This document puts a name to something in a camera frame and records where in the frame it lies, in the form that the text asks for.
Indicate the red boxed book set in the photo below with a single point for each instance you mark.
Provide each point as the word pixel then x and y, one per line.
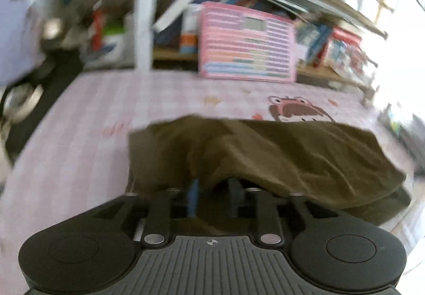
pixel 342 53

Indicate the pink learning tablet toy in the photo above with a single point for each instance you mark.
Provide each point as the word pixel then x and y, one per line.
pixel 240 43

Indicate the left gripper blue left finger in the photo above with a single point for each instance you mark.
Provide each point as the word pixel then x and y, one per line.
pixel 192 197

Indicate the white shelf post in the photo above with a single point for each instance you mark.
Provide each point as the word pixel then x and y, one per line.
pixel 144 12

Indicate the brown fabric garment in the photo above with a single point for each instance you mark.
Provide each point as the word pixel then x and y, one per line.
pixel 338 165

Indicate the pink checkered table mat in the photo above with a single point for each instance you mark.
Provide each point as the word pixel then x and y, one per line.
pixel 77 157

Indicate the white slanted book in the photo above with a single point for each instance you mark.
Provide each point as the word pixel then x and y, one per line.
pixel 176 8

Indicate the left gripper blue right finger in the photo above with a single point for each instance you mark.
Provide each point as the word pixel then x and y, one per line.
pixel 235 194

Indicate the brass bowl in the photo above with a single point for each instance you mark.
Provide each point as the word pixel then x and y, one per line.
pixel 55 29

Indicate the purple folded cloth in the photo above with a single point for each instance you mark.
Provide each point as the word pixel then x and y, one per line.
pixel 20 40

